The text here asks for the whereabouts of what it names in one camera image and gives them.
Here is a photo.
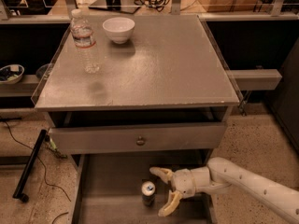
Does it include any dark glass bowl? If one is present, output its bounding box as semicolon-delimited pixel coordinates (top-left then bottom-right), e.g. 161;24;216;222
36;63;53;79

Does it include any grey side shelf ledge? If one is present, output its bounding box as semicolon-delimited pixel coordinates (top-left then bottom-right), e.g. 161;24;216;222
227;69;282;91

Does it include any bowl with small items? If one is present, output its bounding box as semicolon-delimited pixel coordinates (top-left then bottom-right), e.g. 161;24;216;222
0;64;24;84

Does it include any grey top drawer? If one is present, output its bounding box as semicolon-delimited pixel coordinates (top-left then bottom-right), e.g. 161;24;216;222
50;122;226;154

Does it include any black bar on floor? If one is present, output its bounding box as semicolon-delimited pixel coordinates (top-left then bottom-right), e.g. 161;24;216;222
13;130;47;203

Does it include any redbull can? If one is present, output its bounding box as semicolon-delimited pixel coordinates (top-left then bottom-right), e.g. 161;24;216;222
141;181;156;206

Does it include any white ceramic bowl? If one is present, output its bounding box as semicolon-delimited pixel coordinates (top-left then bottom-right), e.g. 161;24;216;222
103;17;135;44

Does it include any clear plastic water bottle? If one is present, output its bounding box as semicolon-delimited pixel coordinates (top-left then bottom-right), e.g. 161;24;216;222
70;9;100;74

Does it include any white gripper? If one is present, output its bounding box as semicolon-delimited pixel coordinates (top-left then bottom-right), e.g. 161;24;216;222
149;167;196;217

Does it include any grey open middle drawer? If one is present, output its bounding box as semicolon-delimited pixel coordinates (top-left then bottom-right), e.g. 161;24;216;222
67;150;217;224

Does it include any round brass drawer knob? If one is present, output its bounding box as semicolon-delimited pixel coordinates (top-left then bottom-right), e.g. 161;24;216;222
136;136;146;146

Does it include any grey drawer cabinet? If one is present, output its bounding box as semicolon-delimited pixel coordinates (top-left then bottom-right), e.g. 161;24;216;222
31;14;244;224

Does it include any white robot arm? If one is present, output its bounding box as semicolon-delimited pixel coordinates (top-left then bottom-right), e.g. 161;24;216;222
149;157;299;224

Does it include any black floor cable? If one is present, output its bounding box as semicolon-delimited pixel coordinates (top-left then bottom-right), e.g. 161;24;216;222
0;117;73;224

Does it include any black monitor stand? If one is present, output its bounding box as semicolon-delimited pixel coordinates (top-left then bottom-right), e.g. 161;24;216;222
88;0;140;14

